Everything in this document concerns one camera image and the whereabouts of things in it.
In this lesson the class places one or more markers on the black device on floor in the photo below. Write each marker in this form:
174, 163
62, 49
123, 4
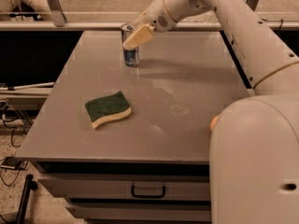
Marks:
11, 163

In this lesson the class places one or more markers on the metal railing with glass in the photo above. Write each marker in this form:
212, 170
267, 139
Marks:
92, 12

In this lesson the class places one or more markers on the orange fruit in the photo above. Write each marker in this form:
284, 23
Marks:
213, 123

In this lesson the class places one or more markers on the grey table with drawers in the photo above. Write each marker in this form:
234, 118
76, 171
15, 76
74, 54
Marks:
183, 80

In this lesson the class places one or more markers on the black pole on floor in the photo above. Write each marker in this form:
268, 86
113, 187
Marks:
29, 185

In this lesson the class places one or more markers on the white rod on left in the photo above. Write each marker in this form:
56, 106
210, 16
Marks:
39, 85

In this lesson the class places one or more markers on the black drawer handle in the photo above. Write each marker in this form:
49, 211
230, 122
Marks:
148, 193

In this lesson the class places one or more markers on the green yellow sponge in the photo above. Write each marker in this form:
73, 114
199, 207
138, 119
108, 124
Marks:
106, 109

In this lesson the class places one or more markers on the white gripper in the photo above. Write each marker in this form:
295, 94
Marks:
156, 17

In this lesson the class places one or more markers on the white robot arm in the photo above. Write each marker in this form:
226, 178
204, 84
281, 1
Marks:
254, 145

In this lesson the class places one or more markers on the silver blue redbull can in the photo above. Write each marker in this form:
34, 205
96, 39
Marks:
131, 57

